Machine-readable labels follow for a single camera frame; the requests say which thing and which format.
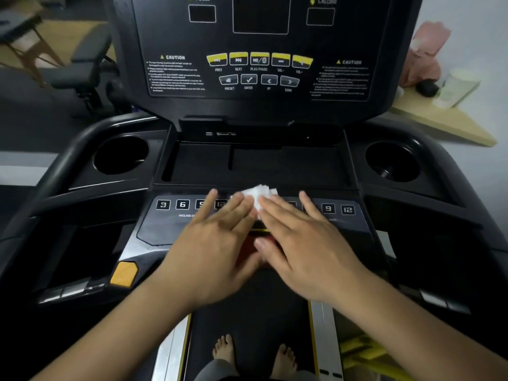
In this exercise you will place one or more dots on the light wooden corner shelf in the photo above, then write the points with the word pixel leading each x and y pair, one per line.
pixel 444 119

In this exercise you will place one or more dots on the person's left foot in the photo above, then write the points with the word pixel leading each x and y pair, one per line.
pixel 225 351

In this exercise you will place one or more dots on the white paper cup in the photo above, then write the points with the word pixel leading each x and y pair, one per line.
pixel 458 89

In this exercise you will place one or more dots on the red emergency stop button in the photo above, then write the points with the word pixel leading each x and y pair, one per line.
pixel 248 246

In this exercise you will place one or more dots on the person's left forearm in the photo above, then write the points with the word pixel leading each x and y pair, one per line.
pixel 111 337

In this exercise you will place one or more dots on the grey treadmill keypad control panel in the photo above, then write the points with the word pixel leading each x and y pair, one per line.
pixel 166 226

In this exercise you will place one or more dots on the person's right hand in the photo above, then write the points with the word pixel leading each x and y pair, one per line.
pixel 317 257

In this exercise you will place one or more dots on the black weight bench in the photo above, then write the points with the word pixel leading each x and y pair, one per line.
pixel 91 47

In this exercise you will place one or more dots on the black massage table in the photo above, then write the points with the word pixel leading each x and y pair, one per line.
pixel 16 25

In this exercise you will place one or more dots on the small black case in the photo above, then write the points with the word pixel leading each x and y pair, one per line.
pixel 426 88

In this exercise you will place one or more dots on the person's left hand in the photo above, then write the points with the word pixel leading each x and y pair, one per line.
pixel 206 257

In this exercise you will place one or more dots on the pink wipes packet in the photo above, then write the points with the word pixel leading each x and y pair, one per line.
pixel 426 47

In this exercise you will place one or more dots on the person's right forearm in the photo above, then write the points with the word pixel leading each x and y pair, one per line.
pixel 428 337

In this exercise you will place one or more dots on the person's grey trousers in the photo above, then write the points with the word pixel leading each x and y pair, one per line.
pixel 214 373

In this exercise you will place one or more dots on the white wet wipe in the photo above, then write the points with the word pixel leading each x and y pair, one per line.
pixel 260 192

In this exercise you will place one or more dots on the black treadmill console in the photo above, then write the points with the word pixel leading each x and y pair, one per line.
pixel 178 31
pixel 59 194

